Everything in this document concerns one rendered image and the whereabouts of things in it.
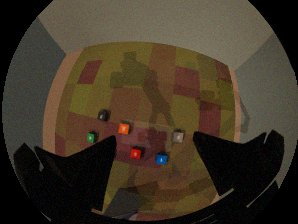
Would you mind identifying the blue block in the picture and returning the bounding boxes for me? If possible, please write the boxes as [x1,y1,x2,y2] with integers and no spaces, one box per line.
[156,153,166,165]

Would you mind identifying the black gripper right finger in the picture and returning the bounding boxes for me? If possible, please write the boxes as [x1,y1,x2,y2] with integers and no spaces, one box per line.
[193,131,267,196]

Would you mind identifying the orange block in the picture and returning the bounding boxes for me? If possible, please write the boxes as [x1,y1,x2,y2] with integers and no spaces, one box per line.
[118,124,130,135]

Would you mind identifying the red block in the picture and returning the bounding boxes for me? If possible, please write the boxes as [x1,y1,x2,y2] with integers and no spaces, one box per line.
[130,148,142,159]

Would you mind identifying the small green block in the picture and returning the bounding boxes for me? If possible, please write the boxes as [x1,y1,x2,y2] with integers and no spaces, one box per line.
[86,132,97,143]

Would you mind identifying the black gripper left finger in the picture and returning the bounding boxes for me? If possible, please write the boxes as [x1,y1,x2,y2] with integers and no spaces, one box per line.
[35,136,117,212]

